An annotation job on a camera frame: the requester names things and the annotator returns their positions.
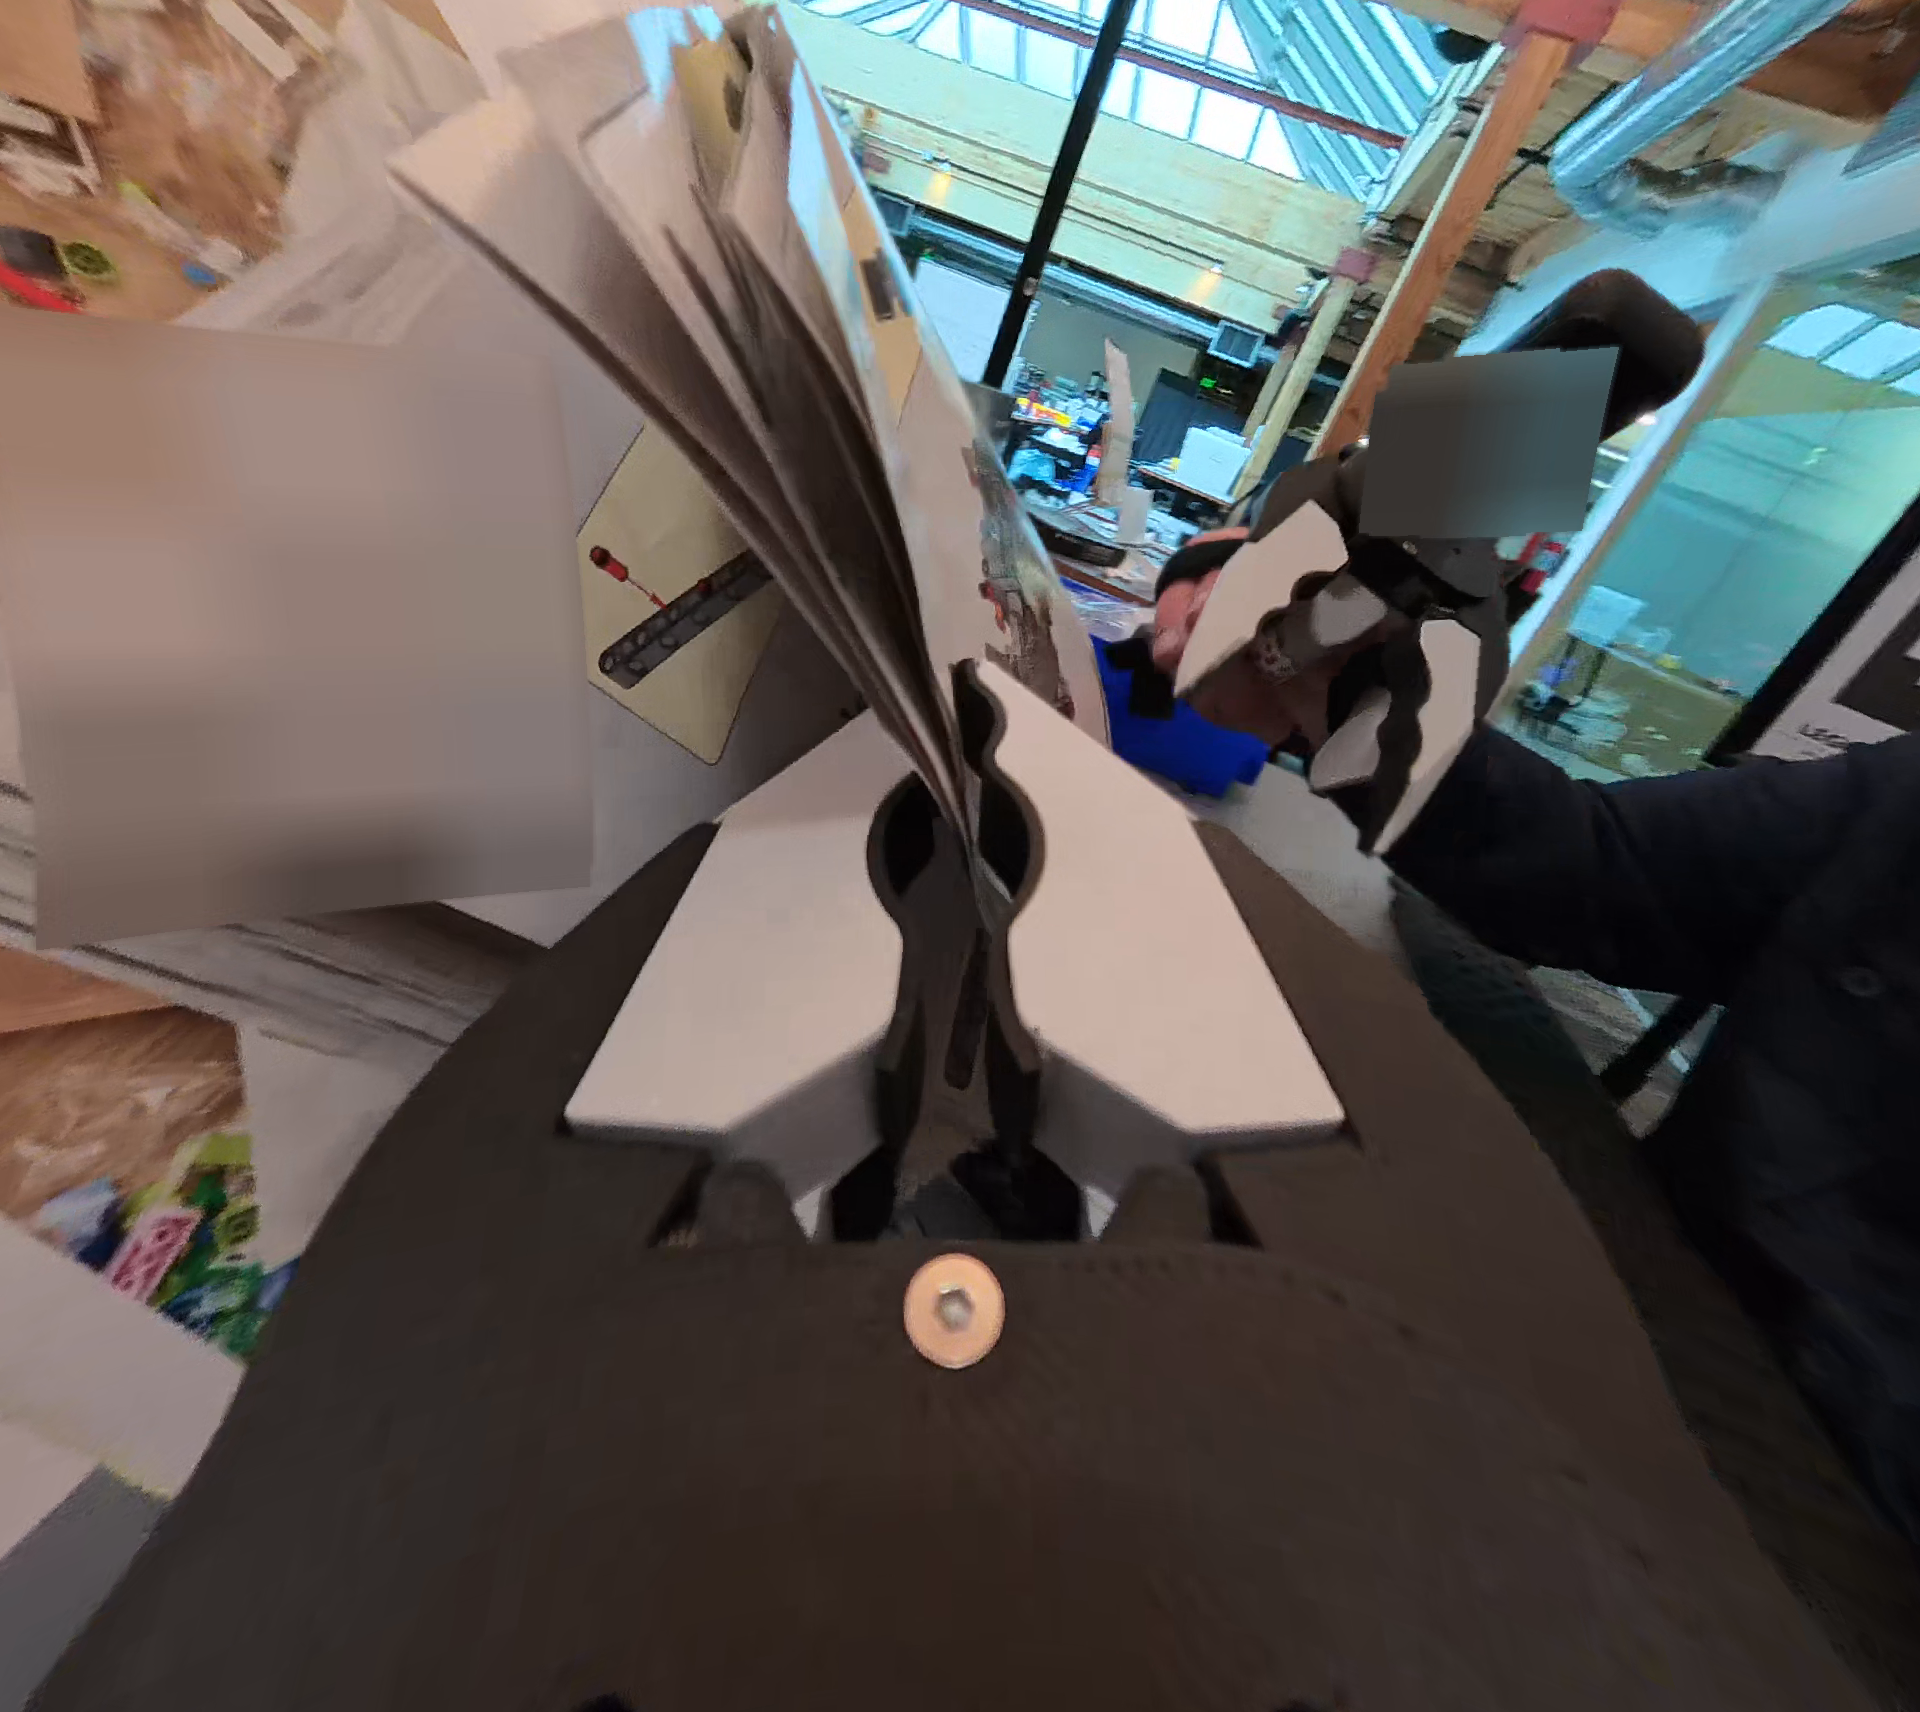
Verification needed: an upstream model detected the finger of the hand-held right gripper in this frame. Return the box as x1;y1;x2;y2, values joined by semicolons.
1175;494;1357;697
1309;615;1491;853

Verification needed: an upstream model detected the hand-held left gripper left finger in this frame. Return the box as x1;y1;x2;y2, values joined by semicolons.
564;714;979;1242

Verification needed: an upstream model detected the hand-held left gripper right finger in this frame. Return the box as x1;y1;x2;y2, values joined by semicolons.
954;658;1348;1242

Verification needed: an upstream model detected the thick lego instruction booklet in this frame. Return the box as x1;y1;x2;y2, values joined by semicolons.
30;2;1116;1046

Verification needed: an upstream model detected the person's right forearm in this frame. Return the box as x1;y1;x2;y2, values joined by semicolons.
1387;717;1920;997

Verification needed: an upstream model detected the person's right hand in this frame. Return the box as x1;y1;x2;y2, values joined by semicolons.
1152;538;1314;749

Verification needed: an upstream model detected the blue plastic bin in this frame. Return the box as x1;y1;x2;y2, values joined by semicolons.
1093;633;1280;802

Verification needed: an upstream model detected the cluttered background workbench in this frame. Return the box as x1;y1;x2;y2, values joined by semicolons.
996;343;1326;614

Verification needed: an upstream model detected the black perforated mat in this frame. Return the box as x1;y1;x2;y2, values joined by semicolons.
1393;883;1920;1712

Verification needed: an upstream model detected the black stand pole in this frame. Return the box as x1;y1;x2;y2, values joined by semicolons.
982;0;1190;390

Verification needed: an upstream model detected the person's dark clothing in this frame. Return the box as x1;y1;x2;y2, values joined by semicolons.
1650;751;1920;1593

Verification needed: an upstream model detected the large printed task sheet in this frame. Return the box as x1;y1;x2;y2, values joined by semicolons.
0;0;902;1563

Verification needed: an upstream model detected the wooden ceiling post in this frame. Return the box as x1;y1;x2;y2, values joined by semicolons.
1317;0;1585;472

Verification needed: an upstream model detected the silver ventilation duct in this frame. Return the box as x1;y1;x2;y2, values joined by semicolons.
1552;0;1920;232

